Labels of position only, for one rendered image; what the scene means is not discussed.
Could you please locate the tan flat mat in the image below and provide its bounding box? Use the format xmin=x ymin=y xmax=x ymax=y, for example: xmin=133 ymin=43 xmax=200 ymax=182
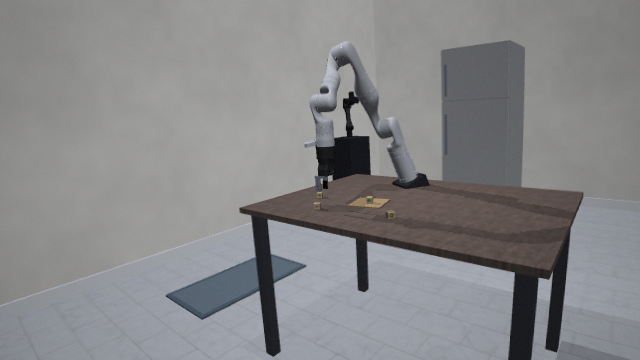
xmin=349 ymin=198 xmax=390 ymax=208

